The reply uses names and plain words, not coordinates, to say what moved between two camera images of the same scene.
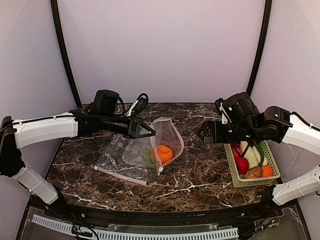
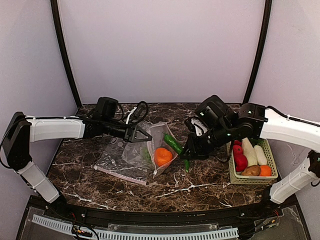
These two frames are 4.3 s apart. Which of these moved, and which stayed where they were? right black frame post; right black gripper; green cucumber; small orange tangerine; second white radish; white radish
Moved: right black gripper; green cucumber
Stayed: white radish; right black frame post; second white radish; small orange tangerine
